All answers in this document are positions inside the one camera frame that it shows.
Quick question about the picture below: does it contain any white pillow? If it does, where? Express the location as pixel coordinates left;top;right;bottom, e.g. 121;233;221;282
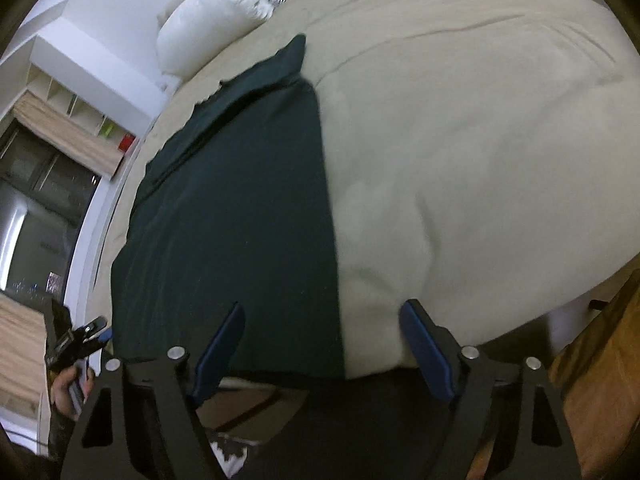
156;0;276;81

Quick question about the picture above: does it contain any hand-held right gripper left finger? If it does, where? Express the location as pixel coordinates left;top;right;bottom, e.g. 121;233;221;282
60;302;246;480

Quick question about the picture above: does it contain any dark green cloth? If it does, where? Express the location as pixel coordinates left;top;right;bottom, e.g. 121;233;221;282
110;34;346;381

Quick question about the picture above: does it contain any beige bed with headboard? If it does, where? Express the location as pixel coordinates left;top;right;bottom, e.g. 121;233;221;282
100;0;640;381

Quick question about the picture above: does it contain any black white patterned cloth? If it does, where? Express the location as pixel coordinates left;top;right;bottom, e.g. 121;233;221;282
209;435;263;479

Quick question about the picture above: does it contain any white shelf unit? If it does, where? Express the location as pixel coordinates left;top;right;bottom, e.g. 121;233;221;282
25;62;138;161

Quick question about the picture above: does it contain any dark window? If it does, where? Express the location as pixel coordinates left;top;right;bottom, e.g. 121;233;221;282
0;120;98;306

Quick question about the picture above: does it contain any person's left hand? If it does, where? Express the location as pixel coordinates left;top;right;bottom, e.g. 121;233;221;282
51;362;97;418

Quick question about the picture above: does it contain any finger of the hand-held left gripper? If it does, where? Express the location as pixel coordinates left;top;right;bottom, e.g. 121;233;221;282
75;315;112;356

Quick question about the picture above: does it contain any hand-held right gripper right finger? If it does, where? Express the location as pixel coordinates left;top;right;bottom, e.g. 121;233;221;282
398;299;583;480

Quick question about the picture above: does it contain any beige curtain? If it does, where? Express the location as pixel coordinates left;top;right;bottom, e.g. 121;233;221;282
12;92;126;177

